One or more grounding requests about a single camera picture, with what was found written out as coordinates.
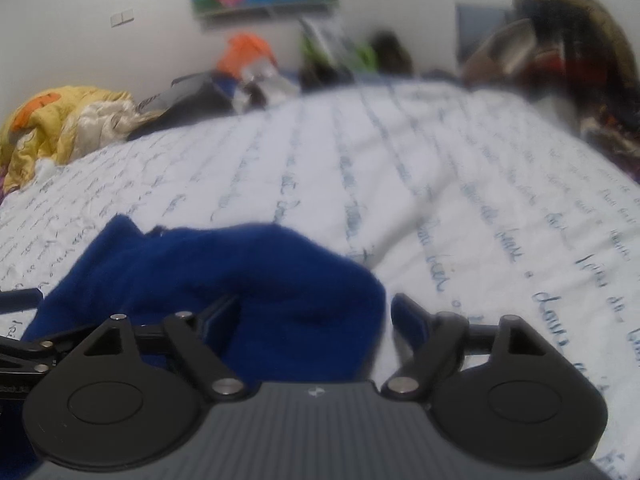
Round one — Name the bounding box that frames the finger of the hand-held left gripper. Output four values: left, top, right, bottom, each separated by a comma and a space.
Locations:
0, 287, 44, 315
0, 335, 76, 377

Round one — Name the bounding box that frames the white script-printed bedsheet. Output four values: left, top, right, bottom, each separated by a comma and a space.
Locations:
0, 80, 640, 480

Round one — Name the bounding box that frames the black bag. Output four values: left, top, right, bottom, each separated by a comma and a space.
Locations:
126, 72, 237, 142

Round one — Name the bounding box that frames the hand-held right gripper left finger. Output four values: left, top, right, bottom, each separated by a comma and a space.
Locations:
81, 294, 248, 403

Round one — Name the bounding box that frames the dark round object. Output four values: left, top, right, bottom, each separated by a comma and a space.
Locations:
371, 31, 415, 77

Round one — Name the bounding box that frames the green item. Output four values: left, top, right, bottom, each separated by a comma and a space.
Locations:
298, 16, 377, 92

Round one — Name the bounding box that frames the yellow crumpled blanket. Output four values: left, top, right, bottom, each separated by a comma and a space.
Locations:
0, 86, 147, 192

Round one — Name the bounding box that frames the clear plastic bag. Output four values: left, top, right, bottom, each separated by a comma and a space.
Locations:
239, 57, 302, 112

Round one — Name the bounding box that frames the pile of dark clothes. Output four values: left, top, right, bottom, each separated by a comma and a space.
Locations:
461, 0, 640, 183

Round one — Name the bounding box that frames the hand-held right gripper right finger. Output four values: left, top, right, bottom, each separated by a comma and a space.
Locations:
381, 292, 552, 403

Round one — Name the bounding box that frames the grey flat panel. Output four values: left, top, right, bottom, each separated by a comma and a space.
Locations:
454, 2, 522, 62

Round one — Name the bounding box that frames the blue garment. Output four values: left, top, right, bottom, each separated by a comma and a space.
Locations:
20, 215, 388, 386

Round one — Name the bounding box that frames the orange cloth item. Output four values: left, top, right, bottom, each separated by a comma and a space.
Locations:
216, 33, 277, 79

